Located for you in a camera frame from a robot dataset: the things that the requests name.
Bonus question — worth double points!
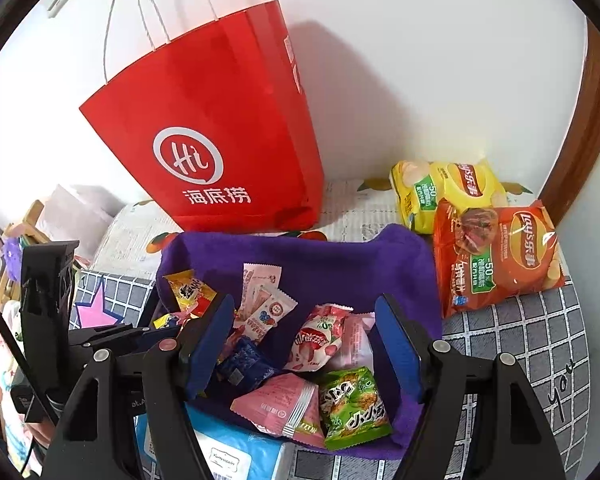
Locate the white plastic shopping bag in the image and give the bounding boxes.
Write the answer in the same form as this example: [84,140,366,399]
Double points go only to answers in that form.
[35,184,123,248]

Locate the wooden headboard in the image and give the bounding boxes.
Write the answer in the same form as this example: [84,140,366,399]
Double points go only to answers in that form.
[0,200,46,311]

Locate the orange chips bag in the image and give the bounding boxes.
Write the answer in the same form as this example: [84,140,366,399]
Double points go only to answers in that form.
[432,198,566,320]

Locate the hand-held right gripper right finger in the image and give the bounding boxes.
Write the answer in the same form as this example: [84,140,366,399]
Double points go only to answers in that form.
[375,294,566,480]

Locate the green snack packet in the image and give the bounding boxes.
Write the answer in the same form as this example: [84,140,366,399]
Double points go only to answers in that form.
[317,366,393,452]

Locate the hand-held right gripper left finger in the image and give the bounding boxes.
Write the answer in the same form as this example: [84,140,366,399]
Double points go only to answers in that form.
[40,292,236,480]

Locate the brown wooden door frame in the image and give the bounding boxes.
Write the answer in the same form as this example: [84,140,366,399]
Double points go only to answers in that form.
[537,20,600,231]

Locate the yellow fries snack packet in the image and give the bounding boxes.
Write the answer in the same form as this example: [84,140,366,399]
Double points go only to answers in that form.
[152,312,182,332]

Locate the blue tissue box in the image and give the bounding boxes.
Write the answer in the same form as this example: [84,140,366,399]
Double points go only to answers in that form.
[135,400,296,480]

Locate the grey checked bed sheet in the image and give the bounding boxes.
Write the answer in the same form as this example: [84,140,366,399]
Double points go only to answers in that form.
[72,270,593,480]

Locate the red paper bag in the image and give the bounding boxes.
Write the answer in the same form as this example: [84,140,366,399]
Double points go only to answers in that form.
[78,0,326,235]

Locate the red white strawberry snack packet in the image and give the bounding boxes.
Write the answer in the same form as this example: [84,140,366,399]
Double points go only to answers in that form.
[284,304,353,373]

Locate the yellow chips bag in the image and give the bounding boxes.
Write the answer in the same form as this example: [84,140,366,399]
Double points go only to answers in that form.
[390,159,508,235]

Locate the large pink snack packet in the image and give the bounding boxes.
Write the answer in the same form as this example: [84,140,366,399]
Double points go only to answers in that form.
[230,374,326,448]

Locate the long pink snack packet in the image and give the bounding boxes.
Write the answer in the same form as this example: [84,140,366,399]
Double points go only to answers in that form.
[232,285,299,348]

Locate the small blue snack packet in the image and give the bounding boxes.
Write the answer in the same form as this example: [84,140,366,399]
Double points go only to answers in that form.
[215,336,281,393]

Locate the yellow orange snack packet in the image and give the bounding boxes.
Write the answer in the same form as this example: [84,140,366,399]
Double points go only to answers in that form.
[162,270,219,319]

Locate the pink paper star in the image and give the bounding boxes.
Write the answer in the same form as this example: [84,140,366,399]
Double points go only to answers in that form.
[75,280,123,331]

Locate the purple cloth basket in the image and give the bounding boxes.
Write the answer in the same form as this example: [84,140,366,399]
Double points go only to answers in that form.
[155,224,443,463]

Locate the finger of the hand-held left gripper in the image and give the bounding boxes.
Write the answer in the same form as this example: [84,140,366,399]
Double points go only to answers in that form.
[130,326,182,345]
[69,324,136,348]

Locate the pink cartoon print snack packet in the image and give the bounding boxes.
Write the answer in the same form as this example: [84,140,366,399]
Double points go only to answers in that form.
[243,263,283,303]

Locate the pale pink snack packet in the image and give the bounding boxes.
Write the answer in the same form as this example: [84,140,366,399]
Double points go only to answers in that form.
[330,312,376,372]

